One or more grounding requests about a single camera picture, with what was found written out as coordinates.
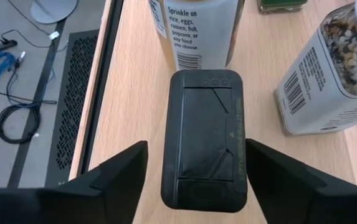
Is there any wooden shelf black metal frame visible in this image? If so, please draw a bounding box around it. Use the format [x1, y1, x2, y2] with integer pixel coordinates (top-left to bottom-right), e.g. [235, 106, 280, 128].
[87, 0, 357, 224]

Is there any black metal table frame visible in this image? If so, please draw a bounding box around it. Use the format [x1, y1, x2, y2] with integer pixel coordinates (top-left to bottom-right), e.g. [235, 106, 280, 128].
[77, 0, 125, 177]

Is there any bagel seasoning jar white lid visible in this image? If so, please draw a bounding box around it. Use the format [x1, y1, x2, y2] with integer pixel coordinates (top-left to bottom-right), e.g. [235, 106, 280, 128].
[274, 0, 357, 136]

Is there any oregano jar green lid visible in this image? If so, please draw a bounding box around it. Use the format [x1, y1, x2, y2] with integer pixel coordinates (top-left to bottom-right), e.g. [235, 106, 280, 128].
[257, 0, 309, 15]

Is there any black floor vent grate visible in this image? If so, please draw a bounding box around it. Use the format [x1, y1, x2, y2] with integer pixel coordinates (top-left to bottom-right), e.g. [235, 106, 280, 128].
[44, 29, 100, 188]

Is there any black square spice tin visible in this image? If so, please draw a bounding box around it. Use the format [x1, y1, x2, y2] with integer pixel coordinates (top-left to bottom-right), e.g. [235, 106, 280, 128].
[161, 68, 249, 213]

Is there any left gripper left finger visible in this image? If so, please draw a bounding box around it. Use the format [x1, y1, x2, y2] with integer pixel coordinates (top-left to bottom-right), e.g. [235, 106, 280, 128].
[0, 140, 149, 224]

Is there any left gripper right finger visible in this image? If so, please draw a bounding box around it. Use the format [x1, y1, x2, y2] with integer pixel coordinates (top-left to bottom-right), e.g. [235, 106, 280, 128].
[245, 138, 357, 224]

